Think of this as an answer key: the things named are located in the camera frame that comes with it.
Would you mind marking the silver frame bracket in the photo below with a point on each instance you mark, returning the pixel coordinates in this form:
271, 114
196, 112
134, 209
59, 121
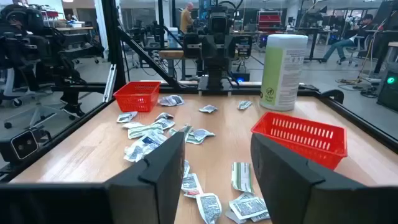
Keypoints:
109, 84

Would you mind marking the white green wipes canister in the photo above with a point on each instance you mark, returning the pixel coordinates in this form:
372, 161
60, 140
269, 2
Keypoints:
280, 71

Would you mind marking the black office chair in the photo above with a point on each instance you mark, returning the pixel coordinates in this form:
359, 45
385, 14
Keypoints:
354, 51

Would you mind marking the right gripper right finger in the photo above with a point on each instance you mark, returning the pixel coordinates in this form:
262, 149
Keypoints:
295, 193

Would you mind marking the white packet blue black print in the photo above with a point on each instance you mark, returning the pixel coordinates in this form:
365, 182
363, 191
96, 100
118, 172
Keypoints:
155, 139
202, 134

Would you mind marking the black box blue light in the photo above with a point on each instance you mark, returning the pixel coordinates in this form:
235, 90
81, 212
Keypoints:
240, 76

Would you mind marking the red tool cabinet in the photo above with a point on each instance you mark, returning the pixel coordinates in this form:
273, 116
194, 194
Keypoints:
269, 20

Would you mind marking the person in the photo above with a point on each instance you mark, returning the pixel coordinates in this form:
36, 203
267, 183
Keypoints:
186, 18
345, 42
37, 49

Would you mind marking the white office chair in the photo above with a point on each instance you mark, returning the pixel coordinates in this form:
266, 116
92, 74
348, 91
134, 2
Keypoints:
37, 109

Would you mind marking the table-level camera box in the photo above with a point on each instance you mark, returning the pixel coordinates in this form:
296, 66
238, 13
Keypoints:
24, 144

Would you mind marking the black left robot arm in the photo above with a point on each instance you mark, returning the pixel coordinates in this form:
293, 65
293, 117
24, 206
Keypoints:
214, 74

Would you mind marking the red plastic basket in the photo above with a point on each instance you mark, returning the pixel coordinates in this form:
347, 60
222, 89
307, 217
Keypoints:
298, 140
136, 96

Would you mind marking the black computer tower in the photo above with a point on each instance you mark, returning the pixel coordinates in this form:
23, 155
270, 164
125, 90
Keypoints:
388, 87

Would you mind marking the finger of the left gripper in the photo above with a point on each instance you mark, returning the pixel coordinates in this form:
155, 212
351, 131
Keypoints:
228, 46
208, 46

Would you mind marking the plain white long packet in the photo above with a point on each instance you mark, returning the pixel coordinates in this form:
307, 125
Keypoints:
132, 125

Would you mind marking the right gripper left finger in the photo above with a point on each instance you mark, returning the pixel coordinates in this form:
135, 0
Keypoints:
155, 186

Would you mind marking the black desk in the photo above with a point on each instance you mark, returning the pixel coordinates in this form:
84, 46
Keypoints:
311, 40

